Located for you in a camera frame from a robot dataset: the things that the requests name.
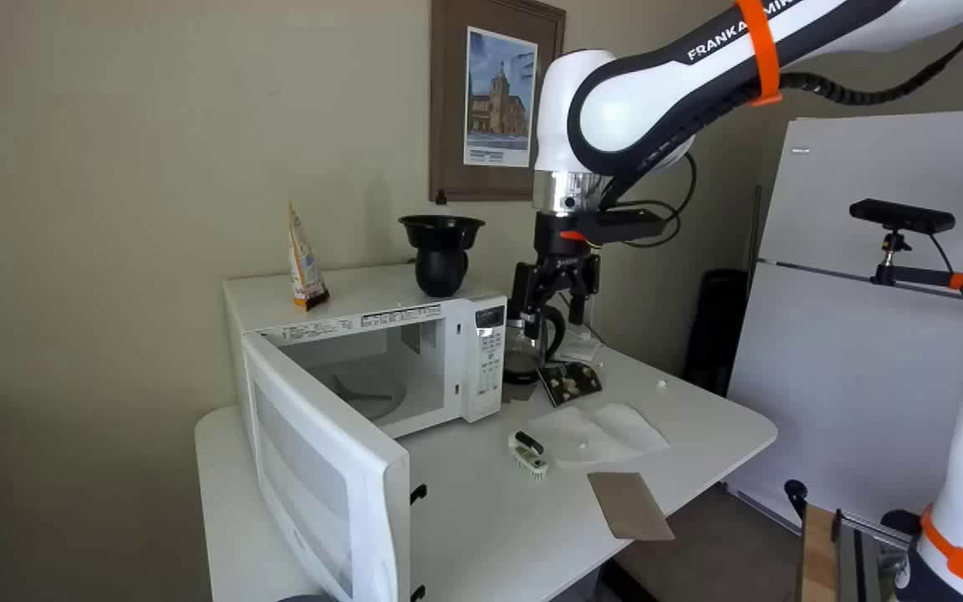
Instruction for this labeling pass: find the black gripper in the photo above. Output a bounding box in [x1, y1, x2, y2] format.
[505, 214, 607, 343]

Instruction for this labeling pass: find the white green scrub brush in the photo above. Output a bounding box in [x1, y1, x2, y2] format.
[505, 429, 552, 479]

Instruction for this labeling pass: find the white microwave oven body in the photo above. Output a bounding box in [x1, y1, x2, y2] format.
[221, 261, 511, 446]

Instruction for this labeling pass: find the white microwave door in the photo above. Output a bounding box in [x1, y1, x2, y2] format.
[233, 330, 418, 602]

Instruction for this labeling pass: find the black glass electric kettle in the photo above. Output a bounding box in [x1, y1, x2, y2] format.
[503, 298, 571, 393]

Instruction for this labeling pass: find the black snack packet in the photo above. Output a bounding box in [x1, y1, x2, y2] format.
[538, 359, 607, 409]

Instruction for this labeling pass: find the black mug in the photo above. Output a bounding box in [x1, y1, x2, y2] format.
[411, 249, 475, 300]

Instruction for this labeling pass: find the black coffee dripper funnel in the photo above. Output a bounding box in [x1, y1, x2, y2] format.
[397, 211, 490, 261]

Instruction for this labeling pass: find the tall black object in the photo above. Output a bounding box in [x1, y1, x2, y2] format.
[679, 263, 754, 402]

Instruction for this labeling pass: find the building print poster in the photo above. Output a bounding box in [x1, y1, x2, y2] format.
[461, 23, 543, 175]

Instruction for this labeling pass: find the glass turntable plate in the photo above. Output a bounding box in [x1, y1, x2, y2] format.
[324, 361, 411, 421]

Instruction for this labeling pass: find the brown framed cork board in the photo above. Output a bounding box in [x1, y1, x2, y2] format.
[425, 0, 568, 208]

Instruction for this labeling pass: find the brown cloth on counter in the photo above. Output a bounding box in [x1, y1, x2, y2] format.
[584, 467, 679, 544]

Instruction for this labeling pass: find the orange standing card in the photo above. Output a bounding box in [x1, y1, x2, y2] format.
[283, 202, 335, 314]

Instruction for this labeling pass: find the black clamp knob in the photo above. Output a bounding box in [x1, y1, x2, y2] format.
[782, 474, 812, 523]

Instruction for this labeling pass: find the white board panel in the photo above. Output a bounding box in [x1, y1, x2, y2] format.
[724, 107, 963, 534]

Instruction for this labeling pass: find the wooden robot stand top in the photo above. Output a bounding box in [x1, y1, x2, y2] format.
[795, 503, 917, 602]

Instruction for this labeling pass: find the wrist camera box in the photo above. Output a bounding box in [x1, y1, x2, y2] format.
[555, 208, 669, 249]

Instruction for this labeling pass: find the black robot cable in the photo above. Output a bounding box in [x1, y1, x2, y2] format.
[611, 0, 963, 251]

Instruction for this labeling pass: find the black camera on tripod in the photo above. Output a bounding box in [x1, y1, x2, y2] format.
[847, 195, 963, 314]

